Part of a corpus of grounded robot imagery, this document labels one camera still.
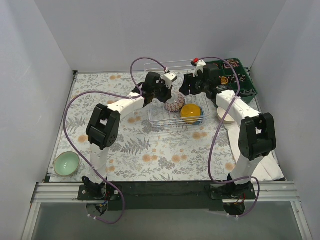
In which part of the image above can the floral table mat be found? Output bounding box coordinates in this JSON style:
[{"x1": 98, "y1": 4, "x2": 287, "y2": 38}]
[{"x1": 48, "y1": 72, "x2": 236, "y2": 183}]

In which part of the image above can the yellow bowl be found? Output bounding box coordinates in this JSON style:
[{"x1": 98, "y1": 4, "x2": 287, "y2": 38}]
[{"x1": 180, "y1": 103, "x2": 202, "y2": 125}]

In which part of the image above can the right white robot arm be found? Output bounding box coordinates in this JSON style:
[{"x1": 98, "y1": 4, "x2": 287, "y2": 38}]
[{"x1": 179, "y1": 59, "x2": 277, "y2": 199}]

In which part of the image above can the red patterned bowl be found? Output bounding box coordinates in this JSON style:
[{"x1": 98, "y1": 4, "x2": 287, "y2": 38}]
[{"x1": 165, "y1": 92, "x2": 186, "y2": 113}]

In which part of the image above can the white wire dish rack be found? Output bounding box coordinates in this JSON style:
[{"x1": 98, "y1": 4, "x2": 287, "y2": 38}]
[{"x1": 148, "y1": 60, "x2": 210, "y2": 129}]

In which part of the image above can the dark blue bowl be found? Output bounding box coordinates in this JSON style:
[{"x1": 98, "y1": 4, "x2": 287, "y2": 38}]
[{"x1": 192, "y1": 107, "x2": 205, "y2": 126}]

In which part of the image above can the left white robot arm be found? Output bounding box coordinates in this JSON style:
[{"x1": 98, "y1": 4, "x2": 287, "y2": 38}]
[{"x1": 82, "y1": 71, "x2": 178, "y2": 200}]

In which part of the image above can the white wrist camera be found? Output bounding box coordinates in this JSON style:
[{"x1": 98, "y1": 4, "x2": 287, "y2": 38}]
[
  {"x1": 162, "y1": 67, "x2": 178, "y2": 89},
  {"x1": 191, "y1": 58, "x2": 207, "y2": 78}
]

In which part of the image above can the aluminium frame rail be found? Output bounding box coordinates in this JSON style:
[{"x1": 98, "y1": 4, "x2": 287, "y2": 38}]
[{"x1": 31, "y1": 181, "x2": 301, "y2": 203}]

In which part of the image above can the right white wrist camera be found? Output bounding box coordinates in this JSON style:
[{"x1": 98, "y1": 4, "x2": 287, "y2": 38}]
[{"x1": 191, "y1": 58, "x2": 207, "y2": 78}]

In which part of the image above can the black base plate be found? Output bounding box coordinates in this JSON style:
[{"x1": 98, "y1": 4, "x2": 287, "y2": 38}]
[{"x1": 77, "y1": 177, "x2": 256, "y2": 211}]

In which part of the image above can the mint green bowl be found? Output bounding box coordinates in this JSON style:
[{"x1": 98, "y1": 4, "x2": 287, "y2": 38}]
[{"x1": 53, "y1": 151, "x2": 80, "y2": 177}]

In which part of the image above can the green compartment tray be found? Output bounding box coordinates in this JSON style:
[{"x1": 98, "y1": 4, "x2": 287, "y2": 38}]
[{"x1": 205, "y1": 58, "x2": 258, "y2": 104}]

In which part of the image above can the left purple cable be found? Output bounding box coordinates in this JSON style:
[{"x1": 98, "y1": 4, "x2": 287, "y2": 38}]
[{"x1": 62, "y1": 57, "x2": 126, "y2": 225}]

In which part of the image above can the white cloth towel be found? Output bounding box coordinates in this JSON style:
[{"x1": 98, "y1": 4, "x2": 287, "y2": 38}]
[{"x1": 224, "y1": 122, "x2": 284, "y2": 182}]

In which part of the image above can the cream white bowl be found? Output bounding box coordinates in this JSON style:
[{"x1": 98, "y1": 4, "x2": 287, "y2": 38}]
[{"x1": 217, "y1": 107, "x2": 236, "y2": 125}]

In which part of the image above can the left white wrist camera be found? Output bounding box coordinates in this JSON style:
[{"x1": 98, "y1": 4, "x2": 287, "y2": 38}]
[{"x1": 162, "y1": 67, "x2": 178, "y2": 89}]

